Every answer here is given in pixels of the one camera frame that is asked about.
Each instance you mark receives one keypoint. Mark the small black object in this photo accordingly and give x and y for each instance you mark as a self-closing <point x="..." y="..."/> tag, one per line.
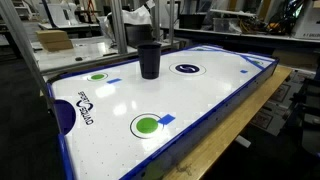
<point x="78" y="58"/>

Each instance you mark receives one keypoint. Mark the white lab equipment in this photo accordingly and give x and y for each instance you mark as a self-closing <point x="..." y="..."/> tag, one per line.
<point x="61" y="13"/>

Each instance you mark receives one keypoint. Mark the printed cardboard sheet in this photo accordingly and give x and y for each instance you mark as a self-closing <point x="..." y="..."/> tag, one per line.
<point x="280" y="100"/>

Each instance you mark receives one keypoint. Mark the white blue air hockey table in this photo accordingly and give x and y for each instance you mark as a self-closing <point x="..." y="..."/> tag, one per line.
<point x="186" y="96"/>

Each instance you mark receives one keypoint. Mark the dark plastic cup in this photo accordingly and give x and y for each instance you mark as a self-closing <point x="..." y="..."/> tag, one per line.
<point x="149" y="61"/>

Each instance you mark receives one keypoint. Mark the small blue tape piece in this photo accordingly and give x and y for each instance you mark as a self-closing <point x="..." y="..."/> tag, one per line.
<point x="166" y="119"/>
<point x="244" y="71"/>
<point x="114" y="80"/>

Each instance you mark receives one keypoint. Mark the brown cardboard box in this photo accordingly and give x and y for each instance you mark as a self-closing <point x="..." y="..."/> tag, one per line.
<point x="54" y="40"/>

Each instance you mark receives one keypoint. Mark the thick aluminium frame post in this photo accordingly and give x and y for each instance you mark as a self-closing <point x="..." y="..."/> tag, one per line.
<point x="119" y="26"/>

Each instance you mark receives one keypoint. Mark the white machine housing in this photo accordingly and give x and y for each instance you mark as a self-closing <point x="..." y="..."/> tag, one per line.
<point x="308" y="23"/>

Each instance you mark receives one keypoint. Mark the white plastic cloth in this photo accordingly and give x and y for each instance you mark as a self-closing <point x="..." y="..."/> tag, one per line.
<point x="135" y="17"/>

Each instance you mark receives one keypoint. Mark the black box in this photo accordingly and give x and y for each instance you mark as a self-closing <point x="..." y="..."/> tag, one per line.
<point x="192" y="21"/>

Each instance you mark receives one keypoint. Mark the white workbench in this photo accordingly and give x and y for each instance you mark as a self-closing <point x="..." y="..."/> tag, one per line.
<point x="90" y="50"/>

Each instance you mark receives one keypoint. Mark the clear plastic container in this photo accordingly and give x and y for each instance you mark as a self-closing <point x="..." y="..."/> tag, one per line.
<point x="226" y="24"/>

